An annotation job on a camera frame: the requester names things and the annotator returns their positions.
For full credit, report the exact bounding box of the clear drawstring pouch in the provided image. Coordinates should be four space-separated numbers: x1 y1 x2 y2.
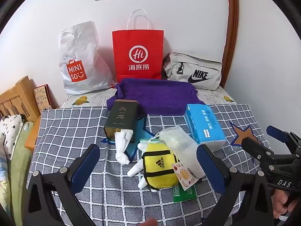
153 126 206 179

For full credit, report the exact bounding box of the fruit printed bedsheet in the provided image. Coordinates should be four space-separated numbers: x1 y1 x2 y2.
60 85 236 110

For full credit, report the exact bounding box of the white sock with green trim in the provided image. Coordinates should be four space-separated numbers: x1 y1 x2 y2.
128 138 163 189

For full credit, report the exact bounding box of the grey waist bag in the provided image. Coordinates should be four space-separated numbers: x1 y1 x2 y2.
163 50 223 91

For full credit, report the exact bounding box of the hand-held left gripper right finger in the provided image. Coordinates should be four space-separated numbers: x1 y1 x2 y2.
196 144 274 226

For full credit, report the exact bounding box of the dark green packet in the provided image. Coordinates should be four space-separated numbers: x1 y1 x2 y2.
173 184 197 203

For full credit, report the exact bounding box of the polka dot pillow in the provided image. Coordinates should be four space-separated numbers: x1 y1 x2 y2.
0 114 25 160

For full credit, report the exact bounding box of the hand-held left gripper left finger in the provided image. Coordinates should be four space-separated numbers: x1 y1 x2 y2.
24 144 101 226

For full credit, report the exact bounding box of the purple cloth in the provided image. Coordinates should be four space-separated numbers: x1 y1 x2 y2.
106 78 204 119

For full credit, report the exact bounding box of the white plastic shopping bag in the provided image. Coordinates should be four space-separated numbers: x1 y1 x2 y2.
58 21 116 96

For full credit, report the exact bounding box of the green blanket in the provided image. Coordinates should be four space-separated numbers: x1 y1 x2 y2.
9 122 33 217

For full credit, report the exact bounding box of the patterned book box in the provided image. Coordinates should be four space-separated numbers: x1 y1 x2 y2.
33 84 53 113

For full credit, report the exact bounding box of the pale printed quilt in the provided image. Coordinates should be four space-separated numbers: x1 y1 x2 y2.
0 144 11 217

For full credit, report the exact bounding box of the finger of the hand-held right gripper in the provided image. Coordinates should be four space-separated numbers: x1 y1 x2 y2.
242 137 283 170
266 125 301 156

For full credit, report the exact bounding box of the blue tissue pack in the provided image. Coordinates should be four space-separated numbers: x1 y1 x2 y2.
184 104 227 145

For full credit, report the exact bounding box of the dark green tin box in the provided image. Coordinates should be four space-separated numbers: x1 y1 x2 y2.
103 99 139 144

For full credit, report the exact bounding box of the light wooden headboard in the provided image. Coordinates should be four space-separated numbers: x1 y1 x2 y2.
0 76 40 123

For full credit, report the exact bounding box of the person's right hand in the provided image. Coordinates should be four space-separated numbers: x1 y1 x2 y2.
270 188 301 222

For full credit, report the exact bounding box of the grey checked blanket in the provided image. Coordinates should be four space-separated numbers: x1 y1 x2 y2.
27 104 271 226

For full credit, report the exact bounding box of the light wooden bedside table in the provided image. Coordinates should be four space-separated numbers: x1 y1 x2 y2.
24 120 42 153

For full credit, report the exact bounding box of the red paper bag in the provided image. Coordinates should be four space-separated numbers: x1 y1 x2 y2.
112 9 164 80

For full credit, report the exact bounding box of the yellow zip pouch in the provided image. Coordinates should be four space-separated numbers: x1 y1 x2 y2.
142 143 180 189

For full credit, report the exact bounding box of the citrus printed packet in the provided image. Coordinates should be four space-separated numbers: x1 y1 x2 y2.
172 162 199 191

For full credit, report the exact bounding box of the brown wooden door frame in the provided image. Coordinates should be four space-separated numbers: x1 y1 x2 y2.
222 0 238 90

